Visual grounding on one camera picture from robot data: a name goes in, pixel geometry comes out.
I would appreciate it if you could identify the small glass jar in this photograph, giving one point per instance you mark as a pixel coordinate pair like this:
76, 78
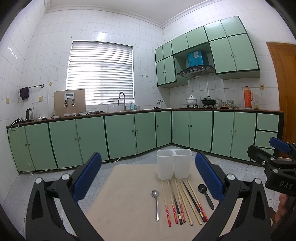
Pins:
256, 106

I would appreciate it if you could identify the orange thermos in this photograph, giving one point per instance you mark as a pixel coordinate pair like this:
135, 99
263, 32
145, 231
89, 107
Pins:
248, 98

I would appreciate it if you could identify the red-end bamboo chopstick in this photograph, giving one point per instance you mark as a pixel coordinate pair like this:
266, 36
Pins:
201, 210
166, 206
172, 203

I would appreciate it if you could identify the red-brown handle bamboo chopstick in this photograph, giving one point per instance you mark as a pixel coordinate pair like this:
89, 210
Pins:
180, 202

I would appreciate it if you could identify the silver metal spoon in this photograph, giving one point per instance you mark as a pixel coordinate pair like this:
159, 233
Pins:
155, 194

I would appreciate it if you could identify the steel electric kettle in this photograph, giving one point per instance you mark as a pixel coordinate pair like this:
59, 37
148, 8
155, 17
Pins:
29, 115

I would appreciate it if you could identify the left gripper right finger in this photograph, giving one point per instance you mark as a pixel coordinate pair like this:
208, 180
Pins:
242, 212

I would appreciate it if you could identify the plain bamboo chopstick long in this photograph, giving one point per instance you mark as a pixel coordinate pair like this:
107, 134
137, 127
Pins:
191, 205

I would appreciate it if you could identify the blue box on hood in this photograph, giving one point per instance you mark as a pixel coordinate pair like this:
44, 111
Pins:
195, 58

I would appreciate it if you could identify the green upper cabinets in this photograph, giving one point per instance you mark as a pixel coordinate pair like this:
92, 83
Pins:
225, 45

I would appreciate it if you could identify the green cabinets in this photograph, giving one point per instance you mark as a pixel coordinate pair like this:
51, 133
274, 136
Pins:
225, 45
69, 142

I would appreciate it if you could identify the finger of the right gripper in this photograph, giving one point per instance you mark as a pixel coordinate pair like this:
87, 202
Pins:
279, 145

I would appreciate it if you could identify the black plastic spoon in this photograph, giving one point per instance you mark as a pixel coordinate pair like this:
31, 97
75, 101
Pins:
203, 189

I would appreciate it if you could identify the metal towel bar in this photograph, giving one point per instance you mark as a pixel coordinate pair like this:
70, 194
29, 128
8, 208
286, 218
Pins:
39, 85

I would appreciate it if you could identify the white window blind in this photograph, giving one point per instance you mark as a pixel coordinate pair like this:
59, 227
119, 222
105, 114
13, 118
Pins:
104, 70

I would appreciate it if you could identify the white double utensil holder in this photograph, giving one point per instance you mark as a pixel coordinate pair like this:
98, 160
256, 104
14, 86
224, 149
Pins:
174, 162

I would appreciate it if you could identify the black cooking pot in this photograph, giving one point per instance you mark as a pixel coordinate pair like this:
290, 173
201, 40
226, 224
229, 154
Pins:
208, 102

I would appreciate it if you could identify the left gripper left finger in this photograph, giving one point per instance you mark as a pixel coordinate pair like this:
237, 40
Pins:
43, 221

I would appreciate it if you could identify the green lower cabinets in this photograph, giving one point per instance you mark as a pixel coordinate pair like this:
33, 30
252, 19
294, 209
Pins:
69, 142

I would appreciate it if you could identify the black chopstick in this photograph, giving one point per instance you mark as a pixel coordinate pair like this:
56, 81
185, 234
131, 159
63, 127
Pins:
176, 204
194, 203

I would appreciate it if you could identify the brown wooden door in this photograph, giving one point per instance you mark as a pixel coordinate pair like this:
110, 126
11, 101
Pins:
283, 57

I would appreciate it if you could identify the dark hanging towel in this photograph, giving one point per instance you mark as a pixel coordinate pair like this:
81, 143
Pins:
24, 93

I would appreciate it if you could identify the white ceramic pot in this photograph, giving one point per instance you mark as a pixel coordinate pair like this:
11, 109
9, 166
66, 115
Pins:
191, 102

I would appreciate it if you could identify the black range hood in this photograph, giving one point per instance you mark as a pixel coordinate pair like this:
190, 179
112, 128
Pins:
197, 71

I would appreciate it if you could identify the patterned ceramic canister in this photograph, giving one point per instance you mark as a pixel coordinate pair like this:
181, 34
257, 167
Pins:
230, 103

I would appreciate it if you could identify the plain bamboo chopstick short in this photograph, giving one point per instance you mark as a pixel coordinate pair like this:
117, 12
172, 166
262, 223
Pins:
184, 205

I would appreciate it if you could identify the brown water purifier box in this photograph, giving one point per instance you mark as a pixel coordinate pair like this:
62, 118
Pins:
69, 102

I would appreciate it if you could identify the person's right hand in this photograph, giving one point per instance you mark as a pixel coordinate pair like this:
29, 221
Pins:
282, 209

